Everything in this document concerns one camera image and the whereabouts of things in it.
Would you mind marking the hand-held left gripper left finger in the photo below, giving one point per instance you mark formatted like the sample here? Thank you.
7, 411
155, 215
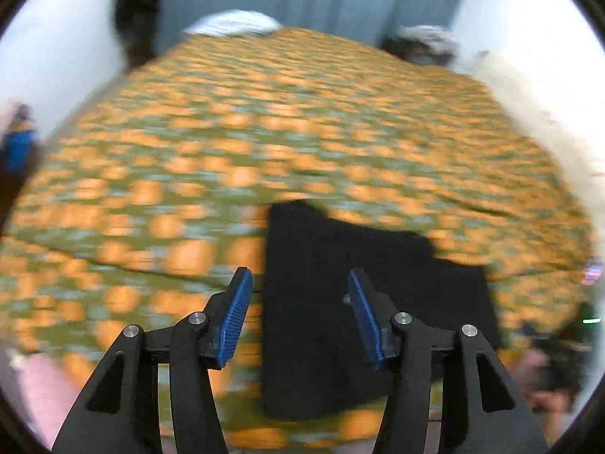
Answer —
234, 321

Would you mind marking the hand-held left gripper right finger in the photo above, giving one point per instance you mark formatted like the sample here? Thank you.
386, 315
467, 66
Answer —
368, 321

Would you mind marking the black pants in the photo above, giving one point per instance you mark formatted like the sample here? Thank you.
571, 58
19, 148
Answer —
321, 293

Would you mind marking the person's right hand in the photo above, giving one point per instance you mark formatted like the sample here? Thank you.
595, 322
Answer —
531, 364

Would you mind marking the floral green orange bedsheet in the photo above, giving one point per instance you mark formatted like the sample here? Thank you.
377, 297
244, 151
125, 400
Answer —
283, 127

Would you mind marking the stack of folded clothes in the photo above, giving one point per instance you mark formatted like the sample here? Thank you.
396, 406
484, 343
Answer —
19, 146

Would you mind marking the grey clothes pile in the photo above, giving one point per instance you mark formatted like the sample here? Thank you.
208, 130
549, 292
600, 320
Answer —
425, 35

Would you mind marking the white pillow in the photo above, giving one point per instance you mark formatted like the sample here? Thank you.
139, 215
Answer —
231, 22

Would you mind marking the dark hanging clothes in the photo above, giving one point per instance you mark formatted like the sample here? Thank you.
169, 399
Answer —
137, 9

